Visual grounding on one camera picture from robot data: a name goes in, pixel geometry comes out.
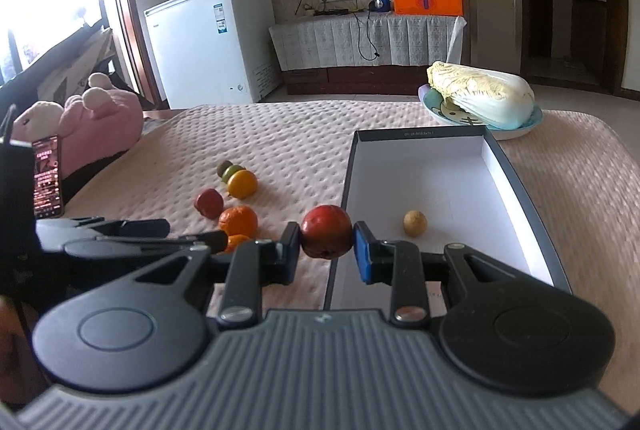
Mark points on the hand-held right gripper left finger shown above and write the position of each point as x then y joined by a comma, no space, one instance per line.
290,260

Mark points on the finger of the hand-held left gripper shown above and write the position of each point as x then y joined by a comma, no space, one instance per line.
200,240
135,228

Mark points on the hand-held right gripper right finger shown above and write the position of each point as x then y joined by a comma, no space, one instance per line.
364,257

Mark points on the orange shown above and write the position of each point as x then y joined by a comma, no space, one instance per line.
239,221
237,242

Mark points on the small dark red fruit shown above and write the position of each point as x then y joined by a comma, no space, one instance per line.
209,203

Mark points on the red apple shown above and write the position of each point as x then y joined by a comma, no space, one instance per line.
325,230

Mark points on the small tan round fruit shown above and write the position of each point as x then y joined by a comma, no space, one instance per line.
415,223

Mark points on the yellow orange citrus fruit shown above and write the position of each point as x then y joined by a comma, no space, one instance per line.
243,184

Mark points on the white cardboard box dark rim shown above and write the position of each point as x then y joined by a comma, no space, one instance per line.
430,180

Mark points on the smartphone with lit screen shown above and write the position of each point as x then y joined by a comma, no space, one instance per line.
48,177

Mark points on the small green fruit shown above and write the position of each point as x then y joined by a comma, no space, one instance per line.
231,172

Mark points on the pink plush toy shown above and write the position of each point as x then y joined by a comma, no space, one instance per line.
100,125

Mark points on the flat printed cardboard box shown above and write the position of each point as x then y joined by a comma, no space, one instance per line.
75,65

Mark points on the blue printed plate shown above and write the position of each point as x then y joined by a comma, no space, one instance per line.
435,107

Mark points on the white chest freezer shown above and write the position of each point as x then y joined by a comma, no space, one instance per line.
200,50

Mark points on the napa cabbage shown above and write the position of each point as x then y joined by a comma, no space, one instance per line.
480,92

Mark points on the cabinet with lace cloth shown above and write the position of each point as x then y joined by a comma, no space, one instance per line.
350,45

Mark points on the black flat device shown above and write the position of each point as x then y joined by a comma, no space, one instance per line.
327,12

